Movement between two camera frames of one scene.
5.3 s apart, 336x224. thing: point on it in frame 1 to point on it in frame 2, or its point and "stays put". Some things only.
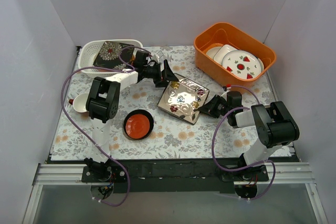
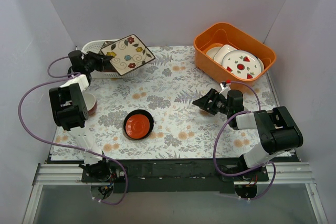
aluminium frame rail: (52, 174) stays put
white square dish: (222, 51) stays put
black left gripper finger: (168, 74) to (97, 61)
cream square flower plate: (180, 98) to (128, 54)
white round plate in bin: (212, 51) stays put
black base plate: (173, 176) stays put
